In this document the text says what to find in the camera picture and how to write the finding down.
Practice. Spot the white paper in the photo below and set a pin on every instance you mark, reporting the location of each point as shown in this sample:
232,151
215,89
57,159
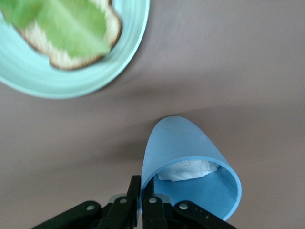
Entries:
186,170

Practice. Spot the slice of bread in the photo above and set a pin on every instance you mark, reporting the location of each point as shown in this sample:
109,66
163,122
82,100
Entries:
71,62

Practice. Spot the blue plastic cup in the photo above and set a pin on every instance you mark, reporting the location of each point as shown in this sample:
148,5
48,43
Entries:
181,140

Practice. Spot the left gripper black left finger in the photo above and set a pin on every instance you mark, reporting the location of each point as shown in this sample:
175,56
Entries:
119,210

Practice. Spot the green lettuce leaf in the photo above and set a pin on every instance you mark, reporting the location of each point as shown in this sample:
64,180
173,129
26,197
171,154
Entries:
66,26

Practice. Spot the light green plate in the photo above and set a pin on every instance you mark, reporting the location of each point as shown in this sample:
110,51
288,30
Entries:
47,81

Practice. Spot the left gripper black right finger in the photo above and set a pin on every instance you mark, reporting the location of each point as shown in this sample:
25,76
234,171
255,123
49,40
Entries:
153,212

